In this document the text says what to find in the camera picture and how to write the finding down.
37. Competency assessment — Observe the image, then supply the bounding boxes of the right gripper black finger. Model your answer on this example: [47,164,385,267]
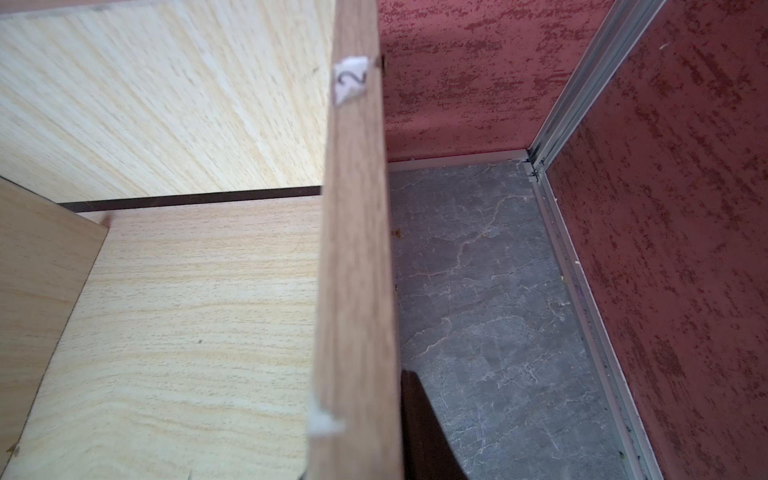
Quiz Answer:
[401,370,468,480]

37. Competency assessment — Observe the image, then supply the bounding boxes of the light wooden bookshelf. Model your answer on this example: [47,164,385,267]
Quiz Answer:
[1,1,404,479]

